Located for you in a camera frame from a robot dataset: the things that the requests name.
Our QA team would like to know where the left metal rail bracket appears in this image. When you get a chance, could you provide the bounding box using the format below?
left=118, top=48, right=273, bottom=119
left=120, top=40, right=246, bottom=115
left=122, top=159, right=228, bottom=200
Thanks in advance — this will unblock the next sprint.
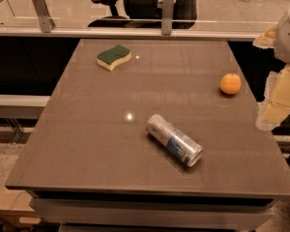
left=32, top=0, right=55, bottom=33

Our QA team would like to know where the silver blue redbull can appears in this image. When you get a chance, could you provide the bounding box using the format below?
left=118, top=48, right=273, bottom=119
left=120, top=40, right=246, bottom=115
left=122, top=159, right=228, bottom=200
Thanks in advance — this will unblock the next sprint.
left=146, top=114, right=203, bottom=167

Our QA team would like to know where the orange fruit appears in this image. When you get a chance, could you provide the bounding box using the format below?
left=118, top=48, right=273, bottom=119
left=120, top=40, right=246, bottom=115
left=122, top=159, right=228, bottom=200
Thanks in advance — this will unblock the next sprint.
left=219, top=73, right=241, bottom=95

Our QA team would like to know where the black office chair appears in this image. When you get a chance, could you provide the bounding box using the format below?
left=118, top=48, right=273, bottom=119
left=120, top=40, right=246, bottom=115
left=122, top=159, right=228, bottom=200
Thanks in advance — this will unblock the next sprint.
left=89, top=0, right=197, bottom=29

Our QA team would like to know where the wooden box under table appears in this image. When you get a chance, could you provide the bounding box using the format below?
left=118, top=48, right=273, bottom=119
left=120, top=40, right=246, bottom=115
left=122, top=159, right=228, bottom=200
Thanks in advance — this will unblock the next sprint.
left=0, top=189, right=42, bottom=229

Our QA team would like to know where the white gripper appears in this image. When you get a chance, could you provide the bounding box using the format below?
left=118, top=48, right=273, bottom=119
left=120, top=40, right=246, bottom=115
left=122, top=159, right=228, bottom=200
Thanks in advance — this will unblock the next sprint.
left=252, top=7, right=290, bottom=131

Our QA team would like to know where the middle metal rail bracket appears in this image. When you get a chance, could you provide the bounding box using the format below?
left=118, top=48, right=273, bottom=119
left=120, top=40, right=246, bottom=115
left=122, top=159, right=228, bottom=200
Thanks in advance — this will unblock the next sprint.
left=161, top=0, right=174, bottom=36

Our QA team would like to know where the green yellow sponge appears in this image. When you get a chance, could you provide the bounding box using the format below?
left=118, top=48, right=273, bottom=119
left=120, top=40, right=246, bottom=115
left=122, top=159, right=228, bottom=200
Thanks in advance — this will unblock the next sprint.
left=97, top=44, right=131, bottom=72

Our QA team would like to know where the metal rail bracket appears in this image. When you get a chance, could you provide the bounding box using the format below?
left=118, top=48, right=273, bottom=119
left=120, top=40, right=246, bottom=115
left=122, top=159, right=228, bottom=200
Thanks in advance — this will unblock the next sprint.
left=32, top=0, right=55, bottom=33
left=161, top=0, right=174, bottom=36

